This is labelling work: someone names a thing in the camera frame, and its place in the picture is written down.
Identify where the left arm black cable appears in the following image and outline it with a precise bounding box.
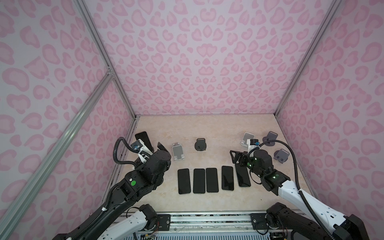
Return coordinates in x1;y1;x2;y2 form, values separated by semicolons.
112;137;140;167

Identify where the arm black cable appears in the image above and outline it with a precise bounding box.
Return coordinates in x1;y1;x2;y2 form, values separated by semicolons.
112;137;140;167
247;139;337;240

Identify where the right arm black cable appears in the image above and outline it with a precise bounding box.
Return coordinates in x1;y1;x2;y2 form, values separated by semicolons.
247;139;337;240

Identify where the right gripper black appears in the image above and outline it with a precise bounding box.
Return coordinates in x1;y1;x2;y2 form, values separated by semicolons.
228;150;265;179

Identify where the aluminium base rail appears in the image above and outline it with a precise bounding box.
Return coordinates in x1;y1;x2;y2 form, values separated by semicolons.
80;209;346;240

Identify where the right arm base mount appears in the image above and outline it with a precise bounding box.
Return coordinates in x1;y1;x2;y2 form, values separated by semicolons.
250;213;287;232

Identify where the white triangular phone stand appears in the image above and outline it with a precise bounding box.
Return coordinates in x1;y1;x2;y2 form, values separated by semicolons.
240;132;255;148

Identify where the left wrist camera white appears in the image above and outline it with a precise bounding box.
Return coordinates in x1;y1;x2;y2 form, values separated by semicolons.
131;139;153;162

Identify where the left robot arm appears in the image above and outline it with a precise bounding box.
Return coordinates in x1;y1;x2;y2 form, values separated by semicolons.
54;137;171;240

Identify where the black phone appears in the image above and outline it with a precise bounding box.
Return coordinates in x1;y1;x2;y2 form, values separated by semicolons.
135;131;154;152
206;168;219;193
178;169;191;195
222;166;234;191
193;169;206;194

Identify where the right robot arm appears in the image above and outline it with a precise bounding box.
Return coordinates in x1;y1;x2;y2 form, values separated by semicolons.
230;149;369;240

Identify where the grey phone stand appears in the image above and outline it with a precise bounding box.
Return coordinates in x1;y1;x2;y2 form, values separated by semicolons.
263;131;278;147

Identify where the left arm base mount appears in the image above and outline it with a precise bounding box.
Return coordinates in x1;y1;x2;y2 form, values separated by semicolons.
144;214;171;232

